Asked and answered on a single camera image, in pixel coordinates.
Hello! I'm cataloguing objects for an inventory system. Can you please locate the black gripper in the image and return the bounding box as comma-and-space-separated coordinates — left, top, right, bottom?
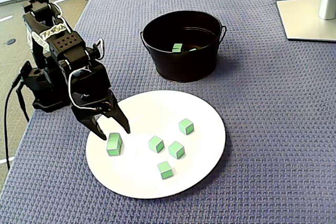
68, 62, 131, 141

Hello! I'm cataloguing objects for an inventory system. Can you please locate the black metal bucket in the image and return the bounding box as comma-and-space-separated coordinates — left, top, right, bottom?
140, 10, 227, 83

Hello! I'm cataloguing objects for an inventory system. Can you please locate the white round plate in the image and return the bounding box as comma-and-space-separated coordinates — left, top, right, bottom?
85, 89, 227, 200

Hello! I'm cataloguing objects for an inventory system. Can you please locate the blue woven table mat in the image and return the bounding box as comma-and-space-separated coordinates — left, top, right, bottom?
0, 0, 336, 224

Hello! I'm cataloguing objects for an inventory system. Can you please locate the white monitor stand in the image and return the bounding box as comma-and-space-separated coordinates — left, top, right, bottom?
276, 0, 336, 42

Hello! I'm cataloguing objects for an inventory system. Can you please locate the thin servo wire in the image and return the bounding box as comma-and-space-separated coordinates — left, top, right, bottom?
48, 0, 66, 25
67, 68, 111, 111
93, 39, 105, 59

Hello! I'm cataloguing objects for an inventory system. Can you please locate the thin black cable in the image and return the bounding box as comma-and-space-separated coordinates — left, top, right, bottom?
15, 87, 30, 123

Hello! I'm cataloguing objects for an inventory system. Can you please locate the thick black cable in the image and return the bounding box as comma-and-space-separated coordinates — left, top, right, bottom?
3, 73, 22, 170

